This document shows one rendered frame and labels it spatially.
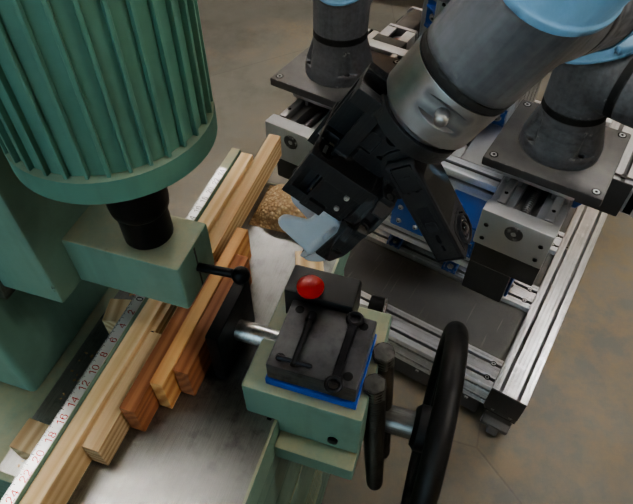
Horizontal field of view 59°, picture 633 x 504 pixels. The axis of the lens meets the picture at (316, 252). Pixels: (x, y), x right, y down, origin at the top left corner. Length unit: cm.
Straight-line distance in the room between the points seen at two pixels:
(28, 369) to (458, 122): 64
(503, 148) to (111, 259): 78
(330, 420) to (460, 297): 108
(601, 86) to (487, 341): 78
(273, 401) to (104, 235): 25
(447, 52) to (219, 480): 48
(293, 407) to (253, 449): 7
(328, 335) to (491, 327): 106
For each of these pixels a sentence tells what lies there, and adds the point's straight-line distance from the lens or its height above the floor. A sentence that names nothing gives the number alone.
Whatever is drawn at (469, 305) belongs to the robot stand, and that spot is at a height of 21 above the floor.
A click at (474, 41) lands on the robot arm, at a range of 36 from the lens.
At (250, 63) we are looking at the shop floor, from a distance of 296.
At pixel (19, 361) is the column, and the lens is 82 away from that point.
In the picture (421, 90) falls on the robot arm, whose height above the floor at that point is 130.
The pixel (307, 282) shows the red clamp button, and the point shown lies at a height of 103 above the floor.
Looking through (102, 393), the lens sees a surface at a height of 95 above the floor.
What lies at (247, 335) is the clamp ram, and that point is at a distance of 65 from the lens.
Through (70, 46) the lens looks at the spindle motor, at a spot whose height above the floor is 133.
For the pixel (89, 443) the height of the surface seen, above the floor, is 94.
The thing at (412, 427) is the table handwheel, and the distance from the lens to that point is 75.
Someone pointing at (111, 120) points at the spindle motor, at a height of 127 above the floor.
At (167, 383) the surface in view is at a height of 95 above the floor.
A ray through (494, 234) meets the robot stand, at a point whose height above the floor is 72.
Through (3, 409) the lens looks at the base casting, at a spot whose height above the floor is 80.
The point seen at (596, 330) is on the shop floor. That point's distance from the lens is 200.
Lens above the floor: 151
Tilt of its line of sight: 49 degrees down
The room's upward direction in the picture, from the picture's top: straight up
